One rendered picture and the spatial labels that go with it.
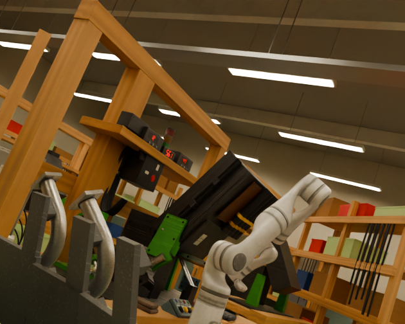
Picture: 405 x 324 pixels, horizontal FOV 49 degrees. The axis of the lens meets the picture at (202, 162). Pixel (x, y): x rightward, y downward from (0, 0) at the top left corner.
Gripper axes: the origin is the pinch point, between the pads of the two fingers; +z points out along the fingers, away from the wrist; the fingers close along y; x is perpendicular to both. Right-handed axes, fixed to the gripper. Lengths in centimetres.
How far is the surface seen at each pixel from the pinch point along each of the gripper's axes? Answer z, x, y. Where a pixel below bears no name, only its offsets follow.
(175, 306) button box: 9.7, -1.4, 5.4
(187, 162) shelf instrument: -17, -78, -40
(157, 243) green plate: 9.4, -34.9, -8.8
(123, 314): -25, 30, 113
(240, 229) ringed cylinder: -20, -29, -42
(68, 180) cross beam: 22, -73, 19
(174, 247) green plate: 4.7, -29.9, -13.1
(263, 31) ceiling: -164, -396, -387
